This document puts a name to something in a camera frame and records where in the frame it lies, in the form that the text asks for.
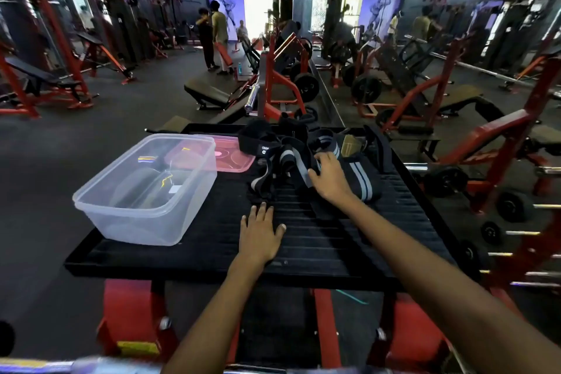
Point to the purple bodybuilder wall mural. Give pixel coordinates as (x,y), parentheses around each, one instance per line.
(228,5)

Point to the person's right forearm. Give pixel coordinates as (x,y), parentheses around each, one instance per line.
(438,290)

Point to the person's left forearm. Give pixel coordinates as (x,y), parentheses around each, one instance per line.
(210,330)

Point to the red plate-loaded machine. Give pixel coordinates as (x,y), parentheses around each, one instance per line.
(274,80)

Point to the red incline bench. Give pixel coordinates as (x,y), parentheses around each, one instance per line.
(90,38)

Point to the pink plastic lid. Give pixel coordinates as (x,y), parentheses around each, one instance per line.
(236,159)

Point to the person's left hand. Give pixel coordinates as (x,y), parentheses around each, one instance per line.
(258,238)

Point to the blue water bottle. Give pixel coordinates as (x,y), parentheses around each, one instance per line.
(239,71)

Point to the black ribbed platform tray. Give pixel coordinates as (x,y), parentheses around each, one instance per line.
(210,220)

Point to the person's right hand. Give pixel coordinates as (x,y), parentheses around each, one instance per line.
(333,183)

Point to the chrome barbell sleeve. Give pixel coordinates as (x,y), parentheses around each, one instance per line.
(252,99)

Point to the red power rack with bench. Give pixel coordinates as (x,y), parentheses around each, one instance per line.
(30,69)

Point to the black weight plate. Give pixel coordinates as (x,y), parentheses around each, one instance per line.
(307,86)

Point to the chrome curl bar black plates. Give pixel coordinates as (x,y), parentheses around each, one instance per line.
(87,365)

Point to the black weight stack machine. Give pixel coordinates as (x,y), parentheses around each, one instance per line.
(122,27)

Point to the black low bench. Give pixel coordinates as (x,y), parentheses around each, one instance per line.
(206,93)

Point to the large wall mirror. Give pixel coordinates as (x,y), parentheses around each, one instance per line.
(482,36)

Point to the clear plastic container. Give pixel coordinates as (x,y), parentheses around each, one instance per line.
(131,220)

